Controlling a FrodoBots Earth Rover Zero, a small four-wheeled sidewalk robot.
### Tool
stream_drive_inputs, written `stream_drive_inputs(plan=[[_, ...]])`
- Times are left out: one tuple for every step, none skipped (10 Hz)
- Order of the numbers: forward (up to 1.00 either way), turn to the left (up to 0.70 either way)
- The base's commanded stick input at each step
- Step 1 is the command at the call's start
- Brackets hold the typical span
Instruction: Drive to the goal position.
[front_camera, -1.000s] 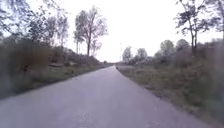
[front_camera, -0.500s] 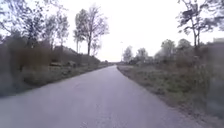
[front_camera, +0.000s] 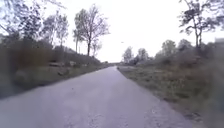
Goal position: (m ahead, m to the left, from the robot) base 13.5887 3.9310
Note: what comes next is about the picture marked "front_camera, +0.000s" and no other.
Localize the small distant tree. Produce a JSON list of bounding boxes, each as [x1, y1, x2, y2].
[[121, 45, 135, 64], [136, 47, 150, 63]]

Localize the grey asphalt road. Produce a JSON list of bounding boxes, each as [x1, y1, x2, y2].
[[0, 65, 198, 128]]

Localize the tall bare tree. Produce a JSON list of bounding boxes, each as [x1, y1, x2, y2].
[[72, 3, 111, 57]]

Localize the grass verge with weeds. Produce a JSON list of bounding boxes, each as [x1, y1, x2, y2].
[[116, 59, 224, 128]]

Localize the round leafy tree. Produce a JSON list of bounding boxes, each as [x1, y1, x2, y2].
[[161, 39, 177, 56]]

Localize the grass verge with bushes behind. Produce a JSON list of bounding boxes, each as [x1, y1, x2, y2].
[[0, 62, 112, 100]]

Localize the row of dark bushes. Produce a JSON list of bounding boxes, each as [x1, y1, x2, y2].
[[0, 35, 103, 73]]

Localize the bushes and trees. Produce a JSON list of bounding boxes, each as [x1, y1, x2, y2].
[[151, 38, 224, 68]]

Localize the tall sparse tree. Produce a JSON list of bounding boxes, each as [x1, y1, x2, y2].
[[177, 0, 224, 50]]

